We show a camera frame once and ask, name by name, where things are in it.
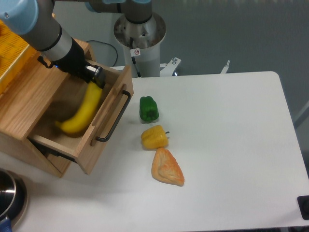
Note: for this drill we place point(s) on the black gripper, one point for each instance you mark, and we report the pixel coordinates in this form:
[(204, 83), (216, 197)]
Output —
[(74, 63)]

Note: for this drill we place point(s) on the yellow banana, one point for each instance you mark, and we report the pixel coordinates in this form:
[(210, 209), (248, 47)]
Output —
[(85, 113)]

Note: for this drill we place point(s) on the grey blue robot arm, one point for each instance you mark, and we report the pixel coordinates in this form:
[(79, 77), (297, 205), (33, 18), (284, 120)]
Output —
[(32, 20)]

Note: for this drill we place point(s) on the open wooden top drawer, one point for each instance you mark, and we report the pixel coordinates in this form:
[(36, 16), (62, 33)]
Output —
[(84, 148)]

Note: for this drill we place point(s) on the wooden drawer cabinet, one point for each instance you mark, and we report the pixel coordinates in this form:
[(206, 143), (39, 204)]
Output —
[(21, 107)]

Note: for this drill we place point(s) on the green bell pepper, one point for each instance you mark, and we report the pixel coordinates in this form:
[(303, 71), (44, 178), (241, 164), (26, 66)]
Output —
[(148, 109)]

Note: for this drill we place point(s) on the yellow plastic mesh basket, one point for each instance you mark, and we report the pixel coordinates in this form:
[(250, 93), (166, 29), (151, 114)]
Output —
[(14, 54)]

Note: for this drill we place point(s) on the yellow bell pepper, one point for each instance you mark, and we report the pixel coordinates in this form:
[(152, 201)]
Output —
[(154, 138)]

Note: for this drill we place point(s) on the triangular bread pastry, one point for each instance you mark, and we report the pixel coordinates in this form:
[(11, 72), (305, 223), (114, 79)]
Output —
[(165, 168)]

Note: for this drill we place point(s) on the metal pot with lid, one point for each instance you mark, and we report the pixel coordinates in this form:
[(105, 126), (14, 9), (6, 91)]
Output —
[(13, 197)]

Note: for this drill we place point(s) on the blue object bottom left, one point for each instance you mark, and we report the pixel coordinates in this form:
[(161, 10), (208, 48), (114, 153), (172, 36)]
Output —
[(5, 225)]

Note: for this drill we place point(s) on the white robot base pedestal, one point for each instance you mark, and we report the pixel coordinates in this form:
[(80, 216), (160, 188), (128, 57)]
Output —
[(141, 44)]

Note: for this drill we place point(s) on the white metal table bracket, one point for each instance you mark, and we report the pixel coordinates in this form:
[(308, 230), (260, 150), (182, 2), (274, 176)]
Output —
[(168, 69)]

